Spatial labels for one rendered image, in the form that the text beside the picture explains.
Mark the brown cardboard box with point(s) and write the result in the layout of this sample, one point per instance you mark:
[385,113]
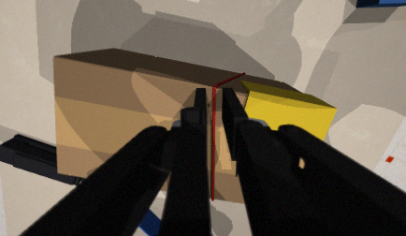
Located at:
[104,98]

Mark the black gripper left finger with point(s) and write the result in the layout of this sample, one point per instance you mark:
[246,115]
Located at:
[113,200]

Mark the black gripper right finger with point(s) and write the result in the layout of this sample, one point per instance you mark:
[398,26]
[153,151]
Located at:
[351,199]

